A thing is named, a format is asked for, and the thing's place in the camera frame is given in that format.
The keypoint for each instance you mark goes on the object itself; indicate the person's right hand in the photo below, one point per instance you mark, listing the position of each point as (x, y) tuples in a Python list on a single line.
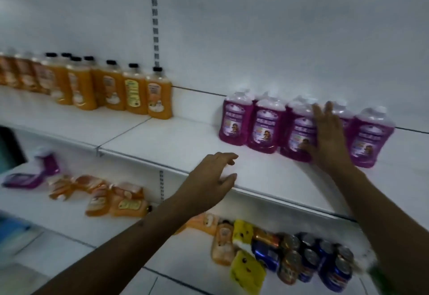
[(330, 142)]

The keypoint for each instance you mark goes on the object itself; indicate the person's left hand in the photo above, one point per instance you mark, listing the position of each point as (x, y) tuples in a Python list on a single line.
[(201, 189)]

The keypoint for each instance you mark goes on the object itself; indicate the person's right middle finger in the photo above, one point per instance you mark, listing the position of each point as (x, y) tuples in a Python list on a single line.
[(329, 114)]

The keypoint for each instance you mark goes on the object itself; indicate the person's right thumb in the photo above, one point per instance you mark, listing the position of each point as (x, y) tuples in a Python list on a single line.
[(306, 147)]

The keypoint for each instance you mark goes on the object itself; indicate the person's left thumb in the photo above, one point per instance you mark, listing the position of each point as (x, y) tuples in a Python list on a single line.
[(228, 182)]

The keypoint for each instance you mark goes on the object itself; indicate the person's right forearm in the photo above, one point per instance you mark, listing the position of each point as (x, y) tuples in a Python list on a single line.
[(385, 224)]

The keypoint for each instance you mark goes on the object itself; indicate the person's left forearm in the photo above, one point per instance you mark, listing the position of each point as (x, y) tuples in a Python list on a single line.
[(110, 258)]

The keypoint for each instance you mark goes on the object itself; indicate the orange refill pouch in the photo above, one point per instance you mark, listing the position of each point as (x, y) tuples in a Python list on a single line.
[(89, 182), (128, 190), (223, 245), (202, 221), (98, 203), (60, 187), (130, 207)]

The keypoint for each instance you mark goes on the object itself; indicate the row of purple liquid bottles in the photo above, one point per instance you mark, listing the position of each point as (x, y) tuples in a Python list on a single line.
[(264, 125)]

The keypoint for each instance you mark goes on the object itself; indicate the yellow refill pouch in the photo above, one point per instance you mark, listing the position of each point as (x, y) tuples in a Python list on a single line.
[(243, 232), (248, 273)]

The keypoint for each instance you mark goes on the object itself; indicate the group of drink cans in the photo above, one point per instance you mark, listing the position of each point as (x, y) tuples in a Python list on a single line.
[(301, 258)]

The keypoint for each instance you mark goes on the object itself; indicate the green packet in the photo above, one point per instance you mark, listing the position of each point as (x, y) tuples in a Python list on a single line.
[(380, 278)]

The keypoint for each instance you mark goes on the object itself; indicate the row of orange liquid bottles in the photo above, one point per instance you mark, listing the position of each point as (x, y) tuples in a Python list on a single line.
[(83, 85)]

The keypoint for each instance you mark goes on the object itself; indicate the slotted metal shelf upright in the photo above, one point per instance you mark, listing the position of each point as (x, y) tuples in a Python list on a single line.
[(154, 20)]

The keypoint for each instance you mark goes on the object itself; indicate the purple refill pouch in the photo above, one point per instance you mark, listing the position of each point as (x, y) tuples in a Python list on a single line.
[(20, 181), (48, 162)]

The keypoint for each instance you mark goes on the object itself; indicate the blue packet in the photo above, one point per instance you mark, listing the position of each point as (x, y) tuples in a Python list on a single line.
[(13, 232)]

